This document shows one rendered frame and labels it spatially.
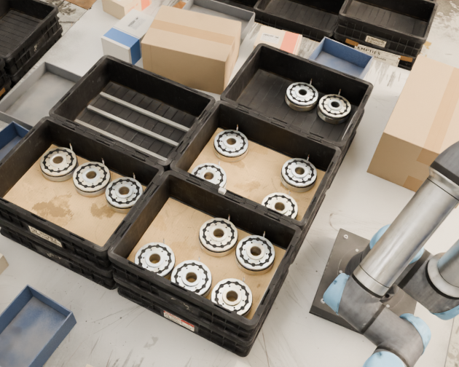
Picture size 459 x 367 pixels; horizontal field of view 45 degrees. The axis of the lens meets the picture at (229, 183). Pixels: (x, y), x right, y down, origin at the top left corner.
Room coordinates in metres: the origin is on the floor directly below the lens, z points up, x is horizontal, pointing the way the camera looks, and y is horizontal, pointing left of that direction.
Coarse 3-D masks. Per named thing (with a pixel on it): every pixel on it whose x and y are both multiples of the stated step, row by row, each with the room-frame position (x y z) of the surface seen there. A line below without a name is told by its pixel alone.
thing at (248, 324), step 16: (176, 176) 0.89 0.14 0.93; (208, 192) 0.85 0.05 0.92; (144, 208) 0.78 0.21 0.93; (256, 208) 0.81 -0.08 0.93; (128, 224) 0.72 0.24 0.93; (288, 224) 0.77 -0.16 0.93; (112, 256) 0.63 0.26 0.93; (288, 256) 0.68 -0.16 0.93; (144, 272) 0.60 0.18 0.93; (176, 288) 0.56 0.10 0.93; (272, 288) 0.59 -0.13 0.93; (208, 304) 0.53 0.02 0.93; (240, 320) 0.50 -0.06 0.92; (256, 320) 0.50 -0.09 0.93
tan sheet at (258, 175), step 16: (208, 144) 1.09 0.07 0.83; (256, 144) 1.11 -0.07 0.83; (208, 160) 1.03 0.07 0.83; (240, 160) 1.04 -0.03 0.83; (256, 160) 1.05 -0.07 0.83; (272, 160) 1.05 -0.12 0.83; (240, 176) 0.98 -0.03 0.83; (256, 176) 0.99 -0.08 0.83; (272, 176) 0.99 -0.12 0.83; (320, 176) 1.01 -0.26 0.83; (240, 192) 0.92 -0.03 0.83; (256, 192) 0.93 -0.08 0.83; (272, 192) 0.93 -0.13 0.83; (288, 192) 0.94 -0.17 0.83; (304, 192) 0.95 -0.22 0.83; (304, 208) 0.89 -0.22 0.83
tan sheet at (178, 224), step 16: (176, 208) 0.85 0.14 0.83; (192, 208) 0.85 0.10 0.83; (160, 224) 0.79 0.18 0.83; (176, 224) 0.80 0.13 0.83; (192, 224) 0.80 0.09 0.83; (144, 240) 0.74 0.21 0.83; (160, 240) 0.74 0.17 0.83; (176, 240) 0.75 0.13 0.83; (192, 240) 0.75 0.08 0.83; (128, 256) 0.69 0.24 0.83; (176, 256) 0.70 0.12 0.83; (192, 256) 0.70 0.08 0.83; (208, 256) 0.71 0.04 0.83; (224, 256) 0.71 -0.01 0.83; (224, 272) 0.67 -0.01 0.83; (240, 272) 0.67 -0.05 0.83; (272, 272) 0.68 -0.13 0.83; (256, 288) 0.63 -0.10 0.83; (256, 304) 0.59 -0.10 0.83
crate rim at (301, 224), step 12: (216, 108) 1.15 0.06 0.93; (240, 108) 1.16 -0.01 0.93; (204, 120) 1.10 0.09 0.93; (264, 120) 1.12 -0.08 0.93; (288, 132) 1.09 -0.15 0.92; (300, 132) 1.09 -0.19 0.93; (324, 144) 1.05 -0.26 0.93; (180, 156) 0.96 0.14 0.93; (336, 156) 1.01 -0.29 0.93; (204, 180) 0.88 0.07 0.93; (324, 180) 0.92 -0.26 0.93; (228, 192) 0.85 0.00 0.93; (252, 204) 0.82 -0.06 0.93; (312, 204) 0.85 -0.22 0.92; (288, 216) 0.79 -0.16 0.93; (300, 228) 0.77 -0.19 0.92
